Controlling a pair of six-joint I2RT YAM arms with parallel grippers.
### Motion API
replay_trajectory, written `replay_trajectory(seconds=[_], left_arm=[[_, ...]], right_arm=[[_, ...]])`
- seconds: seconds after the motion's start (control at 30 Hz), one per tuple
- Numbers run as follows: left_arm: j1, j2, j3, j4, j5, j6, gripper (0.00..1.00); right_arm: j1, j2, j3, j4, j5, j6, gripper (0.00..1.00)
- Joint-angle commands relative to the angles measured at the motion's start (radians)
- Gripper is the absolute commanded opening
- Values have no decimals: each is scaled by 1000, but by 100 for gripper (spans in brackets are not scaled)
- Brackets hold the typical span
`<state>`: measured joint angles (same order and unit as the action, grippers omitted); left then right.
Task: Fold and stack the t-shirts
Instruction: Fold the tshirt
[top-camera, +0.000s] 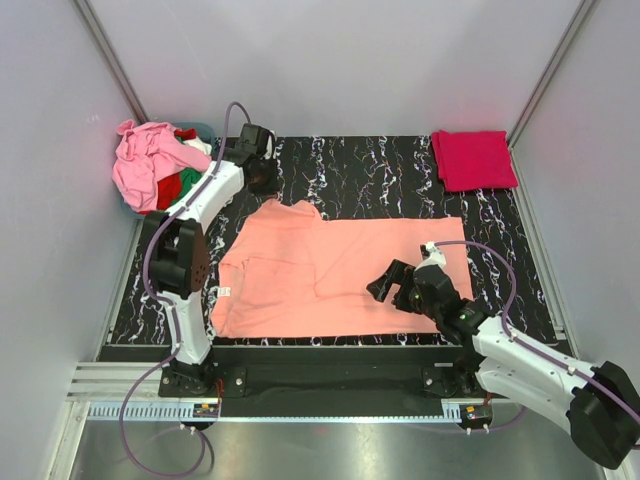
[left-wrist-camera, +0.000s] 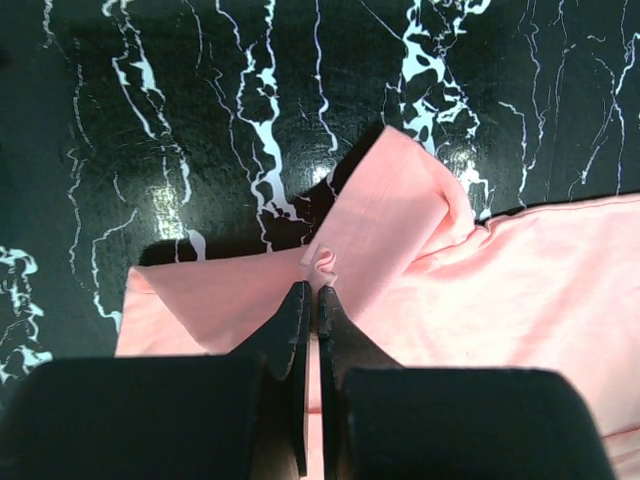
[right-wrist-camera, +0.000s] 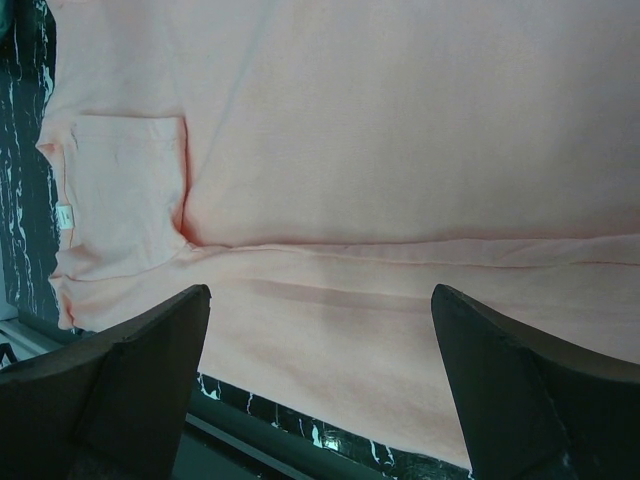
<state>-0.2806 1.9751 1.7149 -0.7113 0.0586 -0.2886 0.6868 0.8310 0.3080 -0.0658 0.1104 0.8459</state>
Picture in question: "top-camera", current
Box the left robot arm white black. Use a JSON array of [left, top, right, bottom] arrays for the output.
[[142, 123, 278, 396]]

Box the red garment in basket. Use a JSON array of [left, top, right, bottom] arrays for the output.
[[155, 127, 199, 212]]

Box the left corner aluminium post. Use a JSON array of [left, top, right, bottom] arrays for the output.
[[71, 0, 149, 123]]

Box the green garment in basket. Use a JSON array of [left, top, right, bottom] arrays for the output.
[[176, 168, 203, 200]]

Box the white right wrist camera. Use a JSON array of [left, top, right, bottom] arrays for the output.
[[418, 242, 447, 269]]

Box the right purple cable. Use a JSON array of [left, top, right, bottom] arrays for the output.
[[432, 240, 640, 449]]

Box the light pink t-shirt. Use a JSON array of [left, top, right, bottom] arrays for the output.
[[110, 118, 214, 215]]

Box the right corner aluminium post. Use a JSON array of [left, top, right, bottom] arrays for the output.
[[507, 0, 600, 149]]

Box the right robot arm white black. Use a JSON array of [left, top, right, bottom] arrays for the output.
[[367, 260, 639, 470]]

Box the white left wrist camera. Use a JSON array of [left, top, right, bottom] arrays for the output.
[[263, 130, 276, 159]]

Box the folded magenta t-shirt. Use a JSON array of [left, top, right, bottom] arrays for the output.
[[431, 130, 518, 193]]

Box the salmon orange t-shirt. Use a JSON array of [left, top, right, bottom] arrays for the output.
[[211, 200, 473, 339]]

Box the corner aluminium post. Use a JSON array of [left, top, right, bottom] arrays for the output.
[[507, 0, 600, 149], [71, 0, 149, 123]]

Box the teal laundry basket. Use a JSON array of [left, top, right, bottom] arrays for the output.
[[119, 120, 217, 224]]

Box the white garment in basket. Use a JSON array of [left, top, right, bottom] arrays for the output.
[[183, 137, 212, 156]]

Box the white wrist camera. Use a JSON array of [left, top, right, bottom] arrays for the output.
[[263, 130, 276, 159], [418, 242, 447, 269]]

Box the aluminium frame rail front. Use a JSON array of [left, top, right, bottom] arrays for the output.
[[64, 362, 614, 426]]

